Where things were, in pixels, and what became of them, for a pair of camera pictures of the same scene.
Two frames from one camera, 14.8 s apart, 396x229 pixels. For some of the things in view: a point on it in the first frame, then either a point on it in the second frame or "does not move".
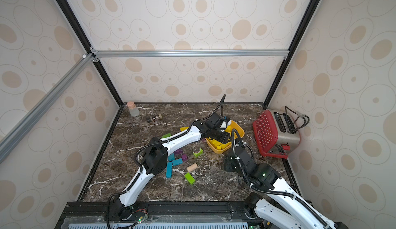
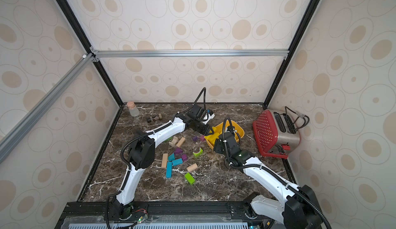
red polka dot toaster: x=277 y=134 does not move
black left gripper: x=225 y=138 -> x=207 y=130
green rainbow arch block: x=197 y=154 does not move
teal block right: x=177 y=161 does not move
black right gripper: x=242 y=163 -> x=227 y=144
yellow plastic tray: x=219 y=147 does not move
